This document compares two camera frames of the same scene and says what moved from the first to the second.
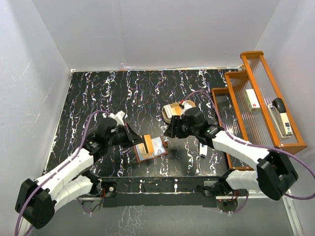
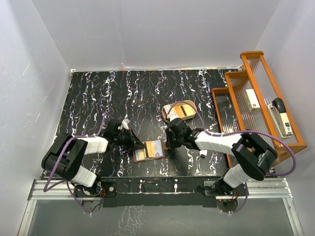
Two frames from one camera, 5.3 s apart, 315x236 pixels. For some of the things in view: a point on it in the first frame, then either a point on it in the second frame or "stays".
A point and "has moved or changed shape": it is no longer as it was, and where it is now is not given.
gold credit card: (149, 143) has moved or changed shape
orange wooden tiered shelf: (252, 107) stays
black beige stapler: (278, 112) stays
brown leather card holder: (159, 148) has moved or changed shape
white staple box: (252, 100) stays
